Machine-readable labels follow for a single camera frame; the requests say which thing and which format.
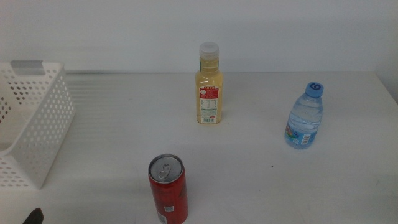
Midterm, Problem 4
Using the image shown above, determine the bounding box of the red soda can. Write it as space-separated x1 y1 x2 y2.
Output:
147 154 190 224

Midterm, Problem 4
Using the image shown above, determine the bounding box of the yellow juice bottle white cap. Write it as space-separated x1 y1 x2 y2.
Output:
195 41 224 126

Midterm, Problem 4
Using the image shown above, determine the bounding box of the clear water bottle blue cap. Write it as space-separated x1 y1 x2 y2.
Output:
284 82 325 150

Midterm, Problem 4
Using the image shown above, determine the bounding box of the white perforated plastic basket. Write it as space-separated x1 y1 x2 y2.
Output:
0 60 76 190

